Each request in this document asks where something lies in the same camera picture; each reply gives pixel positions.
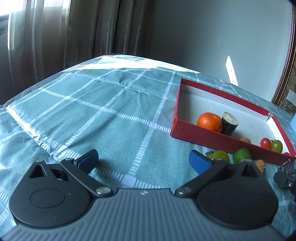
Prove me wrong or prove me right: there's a green cherry tomato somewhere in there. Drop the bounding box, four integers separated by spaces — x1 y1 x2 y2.
206 150 230 163
270 140 283 154

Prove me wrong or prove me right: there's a red cherry tomato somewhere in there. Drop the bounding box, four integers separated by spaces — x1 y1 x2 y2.
260 138 271 150

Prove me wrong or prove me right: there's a dark cut vegetable chunk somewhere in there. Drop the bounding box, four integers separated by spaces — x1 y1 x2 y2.
221 112 239 136

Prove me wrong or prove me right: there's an orange mandarin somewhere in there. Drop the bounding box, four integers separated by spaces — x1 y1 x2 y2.
197 113 223 133

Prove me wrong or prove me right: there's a brown longan fruit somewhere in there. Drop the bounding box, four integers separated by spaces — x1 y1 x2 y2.
254 160 266 173
240 138 251 144

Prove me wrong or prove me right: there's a green cucumber piece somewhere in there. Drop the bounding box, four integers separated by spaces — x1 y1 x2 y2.
232 148 253 164

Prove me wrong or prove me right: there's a red cardboard box tray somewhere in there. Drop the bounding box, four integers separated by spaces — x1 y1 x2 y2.
171 79 295 165

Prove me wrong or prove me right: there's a teal checked tablecloth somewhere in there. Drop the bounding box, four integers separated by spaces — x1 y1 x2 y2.
1 55 295 235

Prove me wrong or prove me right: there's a patterned brown curtain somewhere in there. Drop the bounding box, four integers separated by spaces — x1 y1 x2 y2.
1 1 156 103

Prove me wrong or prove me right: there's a white wall socket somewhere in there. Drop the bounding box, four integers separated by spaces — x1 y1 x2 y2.
286 89 296 106

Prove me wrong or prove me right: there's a brown wooden frame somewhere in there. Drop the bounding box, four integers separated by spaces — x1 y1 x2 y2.
271 6 295 106

